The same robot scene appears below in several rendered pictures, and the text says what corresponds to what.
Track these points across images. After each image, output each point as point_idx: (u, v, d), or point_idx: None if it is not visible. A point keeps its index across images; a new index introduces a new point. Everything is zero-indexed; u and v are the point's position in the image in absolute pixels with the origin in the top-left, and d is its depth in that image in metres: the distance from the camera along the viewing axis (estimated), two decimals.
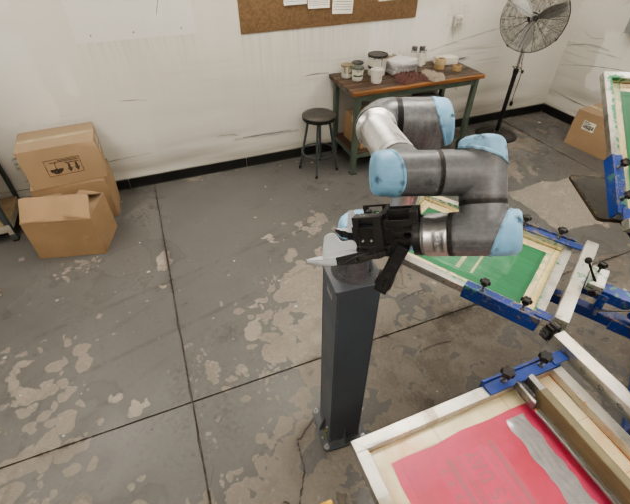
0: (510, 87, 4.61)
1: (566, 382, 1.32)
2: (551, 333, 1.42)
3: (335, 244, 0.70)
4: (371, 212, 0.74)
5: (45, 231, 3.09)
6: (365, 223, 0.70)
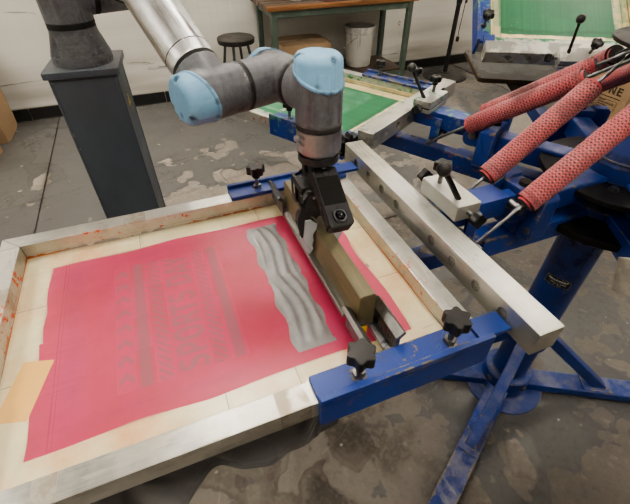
0: (455, 19, 4.27)
1: (344, 190, 0.98)
2: None
3: None
4: None
5: None
6: None
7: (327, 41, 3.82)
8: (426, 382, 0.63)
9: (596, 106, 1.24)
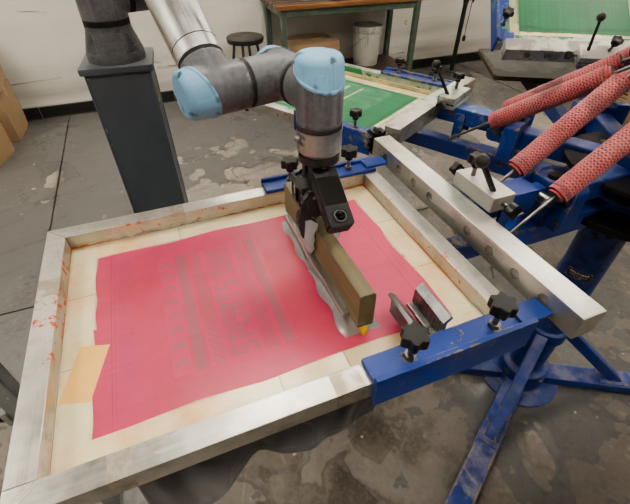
0: (462, 18, 4.29)
1: (375, 184, 1.00)
2: (374, 139, 1.11)
3: None
4: None
5: None
6: None
7: (335, 40, 3.85)
8: (471, 365, 0.65)
9: (616, 102, 1.26)
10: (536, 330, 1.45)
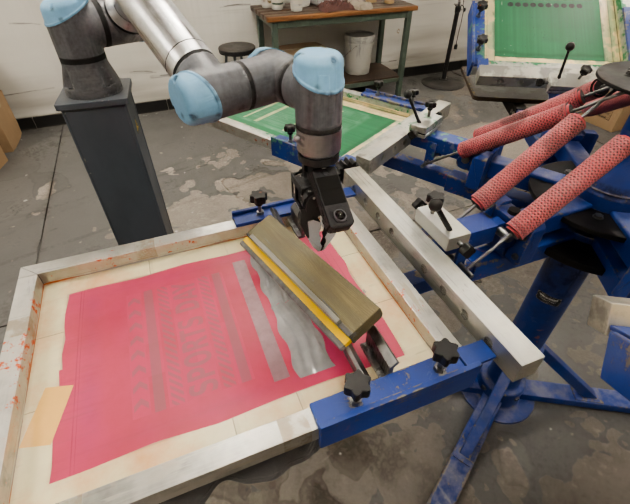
0: (453, 27, 4.32)
1: None
2: (344, 170, 1.14)
3: None
4: None
5: None
6: None
7: None
8: (418, 406, 0.68)
9: (584, 130, 1.29)
10: None
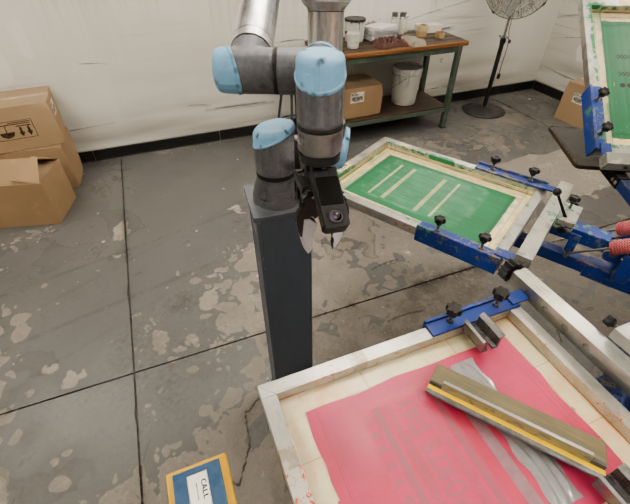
0: (497, 58, 4.40)
1: (525, 323, 1.11)
2: (511, 271, 1.22)
3: None
4: None
5: None
6: None
7: (378, 83, 3.96)
8: None
9: None
10: None
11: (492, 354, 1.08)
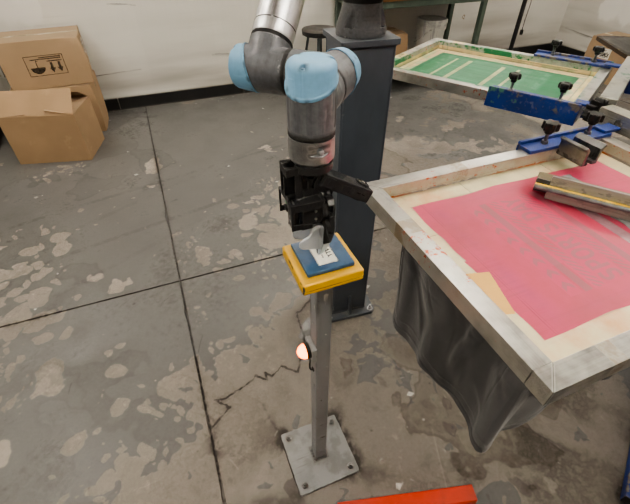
0: (521, 12, 4.38)
1: (620, 146, 1.09)
2: (597, 108, 1.20)
3: (310, 241, 0.74)
4: (287, 204, 0.72)
5: (24, 129, 2.87)
6: (298, 217, 0.69)
7: (404, 33, 3.94)
8: None
9: None
10: None
11: (590, 172, 1.06)
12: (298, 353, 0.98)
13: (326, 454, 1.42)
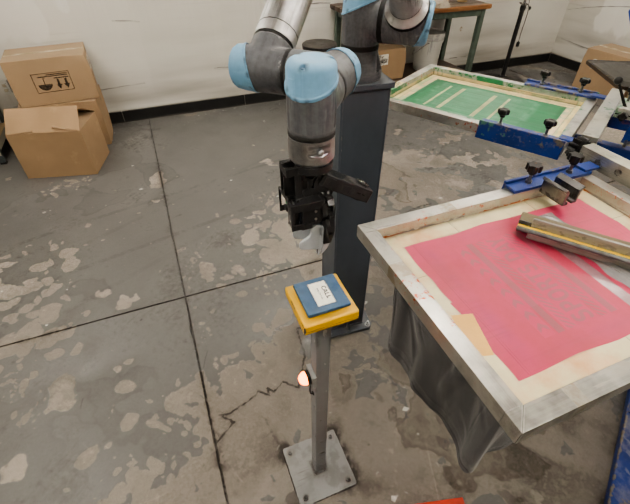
0: (517, 25, 4.46)
1: (599, 185, 1.18)
2: (579, 146, 1.28)
3: (310, 241, 0.74)
4: (287, 204, 0.72)
5: (32, 145, 2.95)
6: (297, 217, 0.69)
7: (402, 47, 4.02)
8: None
9: None
10: None
11: (570, 210, 1.14)
12: (300, 380, 1.06)
13: (325, 468, 1.50)
